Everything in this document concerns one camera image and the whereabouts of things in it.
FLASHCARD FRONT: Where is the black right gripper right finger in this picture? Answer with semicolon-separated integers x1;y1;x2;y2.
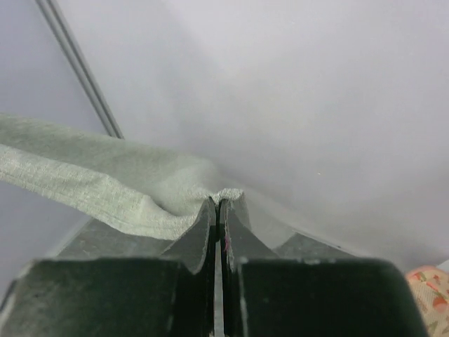
219;200;427;336

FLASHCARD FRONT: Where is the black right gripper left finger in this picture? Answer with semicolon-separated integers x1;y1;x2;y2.
1;199;216;336

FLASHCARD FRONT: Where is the grey cloth napkin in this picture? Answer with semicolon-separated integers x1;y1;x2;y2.
1;114;246;256

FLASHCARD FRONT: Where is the floral patterned cloth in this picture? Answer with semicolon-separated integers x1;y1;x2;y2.
406;266;449;337

